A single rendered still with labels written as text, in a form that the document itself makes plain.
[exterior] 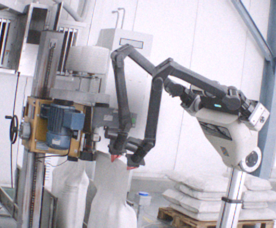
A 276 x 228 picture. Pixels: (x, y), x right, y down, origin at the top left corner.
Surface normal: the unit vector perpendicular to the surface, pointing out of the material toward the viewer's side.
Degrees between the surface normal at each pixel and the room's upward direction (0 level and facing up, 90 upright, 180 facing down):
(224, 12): 90
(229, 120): 40
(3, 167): 90
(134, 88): 90
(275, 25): 90
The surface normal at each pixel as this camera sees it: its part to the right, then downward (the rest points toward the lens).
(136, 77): 0.45, 0.11
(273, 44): -0.88, -0.11
